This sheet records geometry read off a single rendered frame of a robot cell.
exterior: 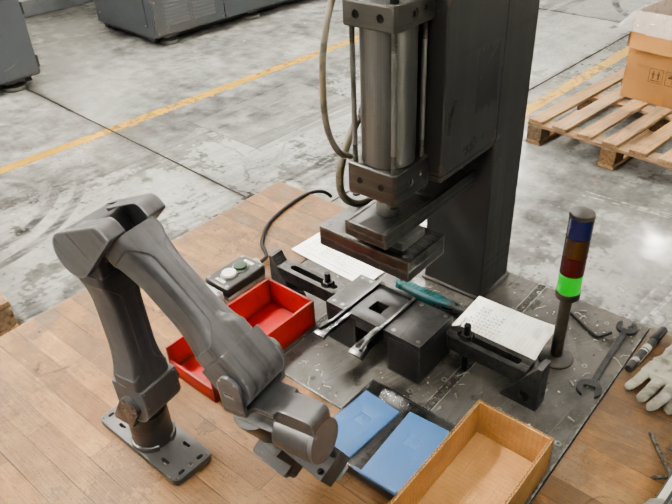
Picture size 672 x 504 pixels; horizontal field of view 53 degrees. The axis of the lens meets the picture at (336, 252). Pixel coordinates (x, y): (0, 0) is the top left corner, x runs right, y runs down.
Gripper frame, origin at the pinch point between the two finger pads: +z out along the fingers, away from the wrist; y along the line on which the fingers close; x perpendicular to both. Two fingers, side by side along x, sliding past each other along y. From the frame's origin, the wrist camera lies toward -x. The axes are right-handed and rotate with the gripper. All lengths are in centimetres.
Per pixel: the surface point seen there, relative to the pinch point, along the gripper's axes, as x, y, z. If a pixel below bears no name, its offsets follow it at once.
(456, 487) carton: -17.7, 7.4, 7.9
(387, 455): -7.7, 5.3, 4.7
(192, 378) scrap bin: 27.0, -3.2, 0.2
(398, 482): -11.9, 3.2, 3.4
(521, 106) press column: 5, 66, 0
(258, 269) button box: 41.9, 20.8, 13.9
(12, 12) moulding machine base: 453, 105, 114
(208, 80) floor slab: 356, 156, 204
